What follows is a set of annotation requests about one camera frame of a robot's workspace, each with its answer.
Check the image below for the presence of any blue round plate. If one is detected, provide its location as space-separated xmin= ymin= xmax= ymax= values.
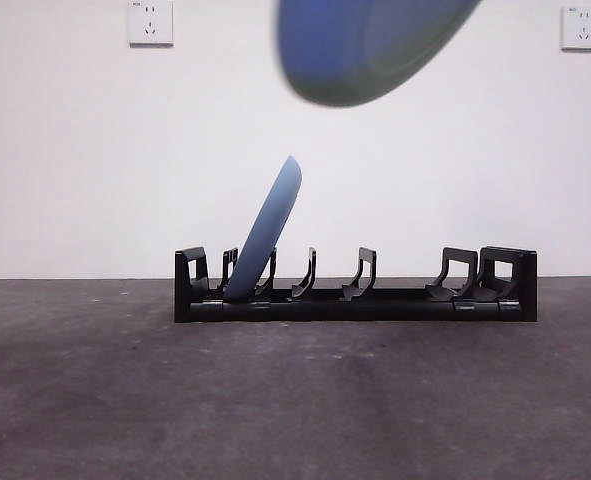
xmin=222 ymin=154 xmax=304 ymax=305

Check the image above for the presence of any pale green round plate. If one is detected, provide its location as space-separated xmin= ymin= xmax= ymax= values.
xmin=275 ymin=0 xmax=484 ymax=109

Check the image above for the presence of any black plate rack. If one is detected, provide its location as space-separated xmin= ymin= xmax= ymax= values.
xmin=173 ymin=245 xmax=539 ymax=324

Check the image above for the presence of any white wall socket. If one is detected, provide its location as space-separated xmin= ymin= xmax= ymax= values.
xmin=560 ymin=5 xmax=591 ymax=53
xmin=128 ymin=0 xmax=175 ymax=49

